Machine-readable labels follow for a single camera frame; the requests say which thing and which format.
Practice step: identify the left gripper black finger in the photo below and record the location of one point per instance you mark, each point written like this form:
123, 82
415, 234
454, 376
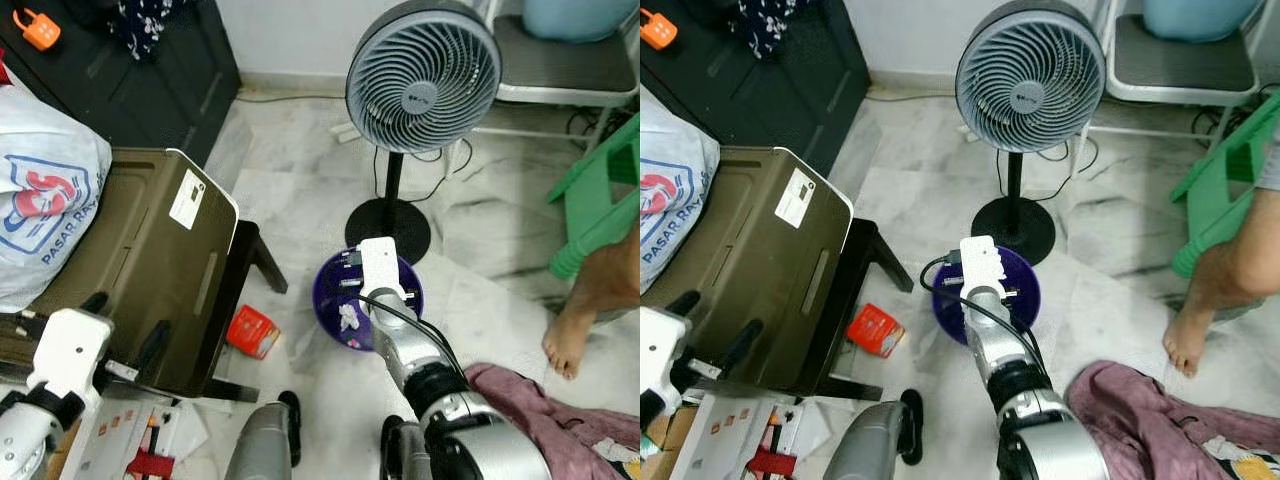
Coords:
742, 345
685, 303
95, 303
152, 345

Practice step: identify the purple cartoon print blanket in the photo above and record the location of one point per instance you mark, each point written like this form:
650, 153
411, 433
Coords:
570, 420
1150, 420

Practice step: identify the white handwritten paper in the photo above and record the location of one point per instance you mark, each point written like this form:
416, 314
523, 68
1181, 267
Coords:
349, 318

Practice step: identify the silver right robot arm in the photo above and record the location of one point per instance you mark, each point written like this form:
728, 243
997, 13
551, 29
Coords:
415, 350
1000, 350

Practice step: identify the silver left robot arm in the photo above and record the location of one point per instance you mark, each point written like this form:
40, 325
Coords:
25, 440
652, 408

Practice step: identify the brown plastic case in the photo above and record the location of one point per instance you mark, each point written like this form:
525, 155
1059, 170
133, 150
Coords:
130, 260
760, 270

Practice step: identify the white carton with orange squares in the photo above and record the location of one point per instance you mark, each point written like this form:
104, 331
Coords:
115, 440
730, 440

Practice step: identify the red packet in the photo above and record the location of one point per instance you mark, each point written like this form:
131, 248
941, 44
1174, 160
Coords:
252, 332
875, 330

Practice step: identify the white printed plastic bag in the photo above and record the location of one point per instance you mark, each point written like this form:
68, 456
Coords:
50, 200
670, 200

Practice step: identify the person bare leg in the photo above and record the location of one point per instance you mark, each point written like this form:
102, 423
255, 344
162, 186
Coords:
572, 335
1195, 330

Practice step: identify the black low stool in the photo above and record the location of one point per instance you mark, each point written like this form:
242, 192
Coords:
865, 260
245, 262

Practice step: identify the green plastic chair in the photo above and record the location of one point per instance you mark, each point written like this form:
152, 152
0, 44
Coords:
595, 195
1215, 200

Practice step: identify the silver robot left leg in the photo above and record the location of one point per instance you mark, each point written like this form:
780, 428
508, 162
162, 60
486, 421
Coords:
258, 445
870, 445

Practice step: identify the silver robot leg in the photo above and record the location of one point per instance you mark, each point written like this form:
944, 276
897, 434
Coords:
870, 445
258, 445
400, 455

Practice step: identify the purple plastic bucket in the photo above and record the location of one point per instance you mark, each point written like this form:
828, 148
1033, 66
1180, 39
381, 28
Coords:
328, 295
1020, 290

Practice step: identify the black cabinet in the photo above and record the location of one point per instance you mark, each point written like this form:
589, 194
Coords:
150, 90
790, 90

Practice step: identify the silver robot right leg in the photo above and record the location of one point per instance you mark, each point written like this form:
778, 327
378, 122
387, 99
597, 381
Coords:
400, 455

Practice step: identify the orange padlock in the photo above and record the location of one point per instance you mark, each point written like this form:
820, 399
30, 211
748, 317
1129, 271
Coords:
658, 30
38, 30

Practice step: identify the dark floral cloth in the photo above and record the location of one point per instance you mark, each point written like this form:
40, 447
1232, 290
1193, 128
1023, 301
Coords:
765, 25
140, 25

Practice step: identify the white power strip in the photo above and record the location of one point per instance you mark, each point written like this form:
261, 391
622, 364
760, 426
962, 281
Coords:
345, 131
966, 131

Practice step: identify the teal plastic container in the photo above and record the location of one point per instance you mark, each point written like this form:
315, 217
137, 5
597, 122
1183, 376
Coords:
1200, 18
580, 18

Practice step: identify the grey standing fan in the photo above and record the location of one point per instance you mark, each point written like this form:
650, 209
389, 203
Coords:
420, 85
1030, 80

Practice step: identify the person grey shorts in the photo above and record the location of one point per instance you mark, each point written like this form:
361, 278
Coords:
1270, 160

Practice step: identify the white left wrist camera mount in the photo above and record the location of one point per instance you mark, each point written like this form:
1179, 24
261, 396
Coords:
70, 350
660, 350

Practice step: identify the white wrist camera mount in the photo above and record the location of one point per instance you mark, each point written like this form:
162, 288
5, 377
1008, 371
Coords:
660, 350
982, 262
70, 350
380, 265

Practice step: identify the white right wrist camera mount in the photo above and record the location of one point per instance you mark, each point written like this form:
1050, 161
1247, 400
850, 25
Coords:
380, 265
982, 262

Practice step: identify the white frame grey shelf rack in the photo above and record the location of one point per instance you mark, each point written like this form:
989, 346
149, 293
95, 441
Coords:
560, 70
1180, 65

